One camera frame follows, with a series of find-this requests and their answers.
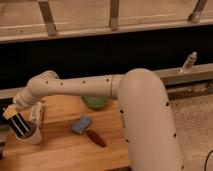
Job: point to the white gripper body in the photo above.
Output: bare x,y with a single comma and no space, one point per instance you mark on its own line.
24,99

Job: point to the green ceramic bowl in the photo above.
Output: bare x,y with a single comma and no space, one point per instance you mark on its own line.
95,102

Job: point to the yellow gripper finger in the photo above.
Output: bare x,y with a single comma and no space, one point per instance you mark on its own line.
9,112

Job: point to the blue sponge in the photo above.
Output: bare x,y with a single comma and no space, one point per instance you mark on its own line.
81,124

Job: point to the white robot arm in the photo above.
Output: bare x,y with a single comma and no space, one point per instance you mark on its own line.
144,108

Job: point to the metal bracket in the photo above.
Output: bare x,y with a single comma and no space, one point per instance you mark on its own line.
47,17
114,14
195,15

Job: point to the white tube bottle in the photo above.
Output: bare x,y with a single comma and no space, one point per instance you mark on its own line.
36,114

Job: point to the dark red oblong object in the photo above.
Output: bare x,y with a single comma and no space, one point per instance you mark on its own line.
95,138

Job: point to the white ceramic cup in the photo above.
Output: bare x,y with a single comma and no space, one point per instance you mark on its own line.
33,136

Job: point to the left metal bracket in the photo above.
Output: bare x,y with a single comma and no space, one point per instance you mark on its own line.
47,17

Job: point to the small bottle in background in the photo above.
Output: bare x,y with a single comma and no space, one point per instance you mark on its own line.
191,59

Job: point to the right metal bracket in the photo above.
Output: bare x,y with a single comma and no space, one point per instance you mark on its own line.
195,15

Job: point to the wooden board table top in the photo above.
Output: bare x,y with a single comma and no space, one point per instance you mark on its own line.
62,150

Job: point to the black white striped eraser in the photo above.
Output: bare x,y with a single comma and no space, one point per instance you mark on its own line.
19,125

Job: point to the middle metal bracket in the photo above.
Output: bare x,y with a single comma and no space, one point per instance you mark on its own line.
114,14

